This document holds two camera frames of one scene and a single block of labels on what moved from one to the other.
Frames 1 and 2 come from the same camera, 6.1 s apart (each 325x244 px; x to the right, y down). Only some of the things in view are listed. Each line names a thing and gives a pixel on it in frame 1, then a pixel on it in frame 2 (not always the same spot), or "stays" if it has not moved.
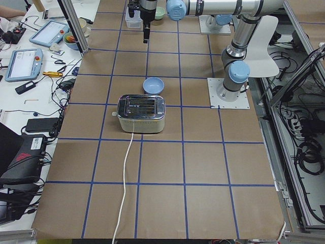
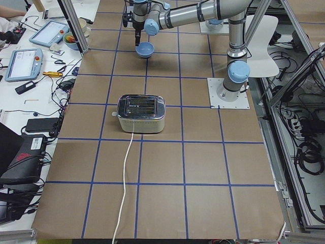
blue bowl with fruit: x=69 y=40 stays
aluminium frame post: x=74 y=22 stays
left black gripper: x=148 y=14 → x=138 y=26
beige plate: x=87 y=31 stays
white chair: x=260 y=64 stays
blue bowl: x=153 y=86 → x=145 y=50
